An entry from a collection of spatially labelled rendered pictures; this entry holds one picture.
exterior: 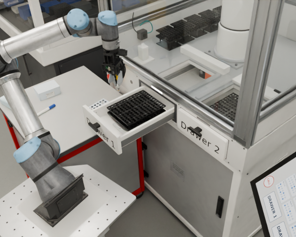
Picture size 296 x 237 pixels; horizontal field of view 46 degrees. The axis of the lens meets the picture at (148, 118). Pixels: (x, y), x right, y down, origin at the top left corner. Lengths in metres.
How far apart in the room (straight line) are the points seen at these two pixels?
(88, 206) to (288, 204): 0.76
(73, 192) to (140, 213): 1.00
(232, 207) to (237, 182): 0.17
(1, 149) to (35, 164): 1.64
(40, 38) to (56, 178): 0.53
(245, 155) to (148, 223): 1.04
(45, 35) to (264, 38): 0.78
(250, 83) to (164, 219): 1.30
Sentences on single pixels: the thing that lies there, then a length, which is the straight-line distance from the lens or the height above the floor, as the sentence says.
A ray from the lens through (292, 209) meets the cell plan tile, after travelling 1.12.
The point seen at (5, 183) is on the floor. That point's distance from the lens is 2.73.
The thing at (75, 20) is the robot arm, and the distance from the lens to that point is 1.36.
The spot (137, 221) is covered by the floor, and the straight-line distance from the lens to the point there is 2.31.
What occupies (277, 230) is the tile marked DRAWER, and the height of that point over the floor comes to 1.00.
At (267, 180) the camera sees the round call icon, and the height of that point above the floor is 1.01.
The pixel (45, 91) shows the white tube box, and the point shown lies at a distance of 2.03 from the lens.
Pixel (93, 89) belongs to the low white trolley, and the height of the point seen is 0.76.
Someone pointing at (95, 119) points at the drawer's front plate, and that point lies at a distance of 1.59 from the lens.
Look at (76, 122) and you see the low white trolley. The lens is 1.84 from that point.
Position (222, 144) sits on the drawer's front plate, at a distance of 1.47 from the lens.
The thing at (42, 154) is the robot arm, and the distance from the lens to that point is 1.39.
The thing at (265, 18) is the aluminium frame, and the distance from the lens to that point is 1.13.
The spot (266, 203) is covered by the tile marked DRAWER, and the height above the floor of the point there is 0.99.
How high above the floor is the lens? 1.91
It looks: 40 degrees down
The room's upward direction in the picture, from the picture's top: 3 degrees counter-clockwise
